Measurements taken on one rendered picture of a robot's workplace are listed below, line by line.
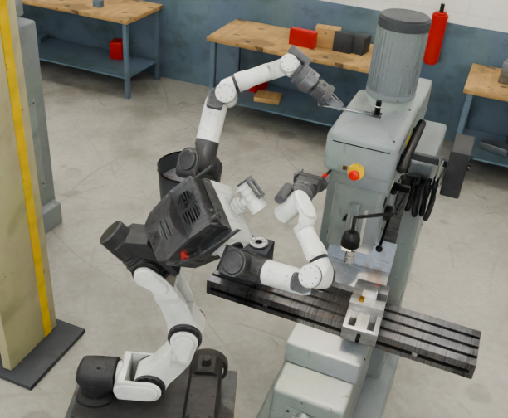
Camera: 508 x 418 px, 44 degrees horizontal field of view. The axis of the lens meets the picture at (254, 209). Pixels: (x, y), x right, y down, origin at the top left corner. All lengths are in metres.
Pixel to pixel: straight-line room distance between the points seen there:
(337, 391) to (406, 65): 1.39
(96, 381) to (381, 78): 1.74
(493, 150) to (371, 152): 4.19
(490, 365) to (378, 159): 2.32
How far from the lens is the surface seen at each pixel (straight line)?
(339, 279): 3.17
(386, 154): 2.27
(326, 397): 2.83
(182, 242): 2.19
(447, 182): 2.75
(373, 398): 3.62
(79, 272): 4.63
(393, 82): 2.57
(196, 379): 3.05
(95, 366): 2.91
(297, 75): 2.42
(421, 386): 4.05
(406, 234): 3.11
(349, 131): 2.30
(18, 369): 3.98
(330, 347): 2.87
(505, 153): 6.38
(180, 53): 7.68
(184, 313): 2.58
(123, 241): 2.41
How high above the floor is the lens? 2.85
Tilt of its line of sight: 33 degrees down
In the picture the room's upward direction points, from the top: 5 degrees clockwise
